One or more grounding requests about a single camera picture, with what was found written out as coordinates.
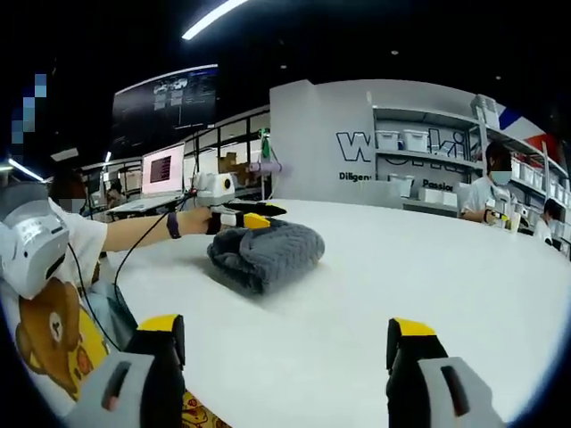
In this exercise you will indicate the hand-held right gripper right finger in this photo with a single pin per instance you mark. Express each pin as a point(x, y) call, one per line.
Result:
point(428, 392)

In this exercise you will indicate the grey monitor desk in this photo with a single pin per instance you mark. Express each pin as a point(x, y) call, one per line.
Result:
point(143, 205)

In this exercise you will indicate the large dark wall screen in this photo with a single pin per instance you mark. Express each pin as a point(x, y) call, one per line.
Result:
point(165, 102)

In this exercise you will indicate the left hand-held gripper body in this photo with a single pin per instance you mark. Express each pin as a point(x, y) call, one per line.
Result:
point(214, 189)

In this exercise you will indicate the purple roll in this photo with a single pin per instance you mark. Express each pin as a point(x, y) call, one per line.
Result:
point(265, 167)

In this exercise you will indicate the dark wristband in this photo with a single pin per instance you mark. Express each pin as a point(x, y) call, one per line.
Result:
point(174, 225)

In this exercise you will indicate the computer monitor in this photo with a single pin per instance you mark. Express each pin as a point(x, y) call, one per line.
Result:
point(163, 169)

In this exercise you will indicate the light blue trousers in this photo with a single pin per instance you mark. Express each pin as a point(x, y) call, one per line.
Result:
point(111, 312)

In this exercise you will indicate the shelf with white bins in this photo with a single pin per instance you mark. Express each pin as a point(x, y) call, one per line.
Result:
point(412, 139)

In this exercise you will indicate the person's own head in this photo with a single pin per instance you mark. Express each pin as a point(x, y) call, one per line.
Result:
point(67, 185)

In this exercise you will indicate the white table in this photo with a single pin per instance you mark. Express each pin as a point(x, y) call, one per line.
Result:
point(401, 290)

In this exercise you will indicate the ceiling light strip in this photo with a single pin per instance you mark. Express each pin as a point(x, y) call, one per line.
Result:
point(24, 169)
point(209, 20)

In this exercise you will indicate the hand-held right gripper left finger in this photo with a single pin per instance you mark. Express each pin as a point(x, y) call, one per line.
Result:
point(134, 388)

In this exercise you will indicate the person's left hand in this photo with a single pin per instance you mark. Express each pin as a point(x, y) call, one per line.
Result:
point(198, 222)

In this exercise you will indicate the grey towel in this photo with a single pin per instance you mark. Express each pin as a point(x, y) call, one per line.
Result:
point(267, 258)

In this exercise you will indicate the brown cardboard box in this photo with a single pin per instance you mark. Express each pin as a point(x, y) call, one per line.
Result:
point(232, 165)

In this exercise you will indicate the green clamp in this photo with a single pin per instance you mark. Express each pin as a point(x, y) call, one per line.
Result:
point(266, 145)

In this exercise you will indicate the grey chair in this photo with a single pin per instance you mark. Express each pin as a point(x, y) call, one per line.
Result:
point(390, 194)

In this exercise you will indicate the white chest device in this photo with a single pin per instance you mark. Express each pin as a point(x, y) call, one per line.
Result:
point(31, 241)

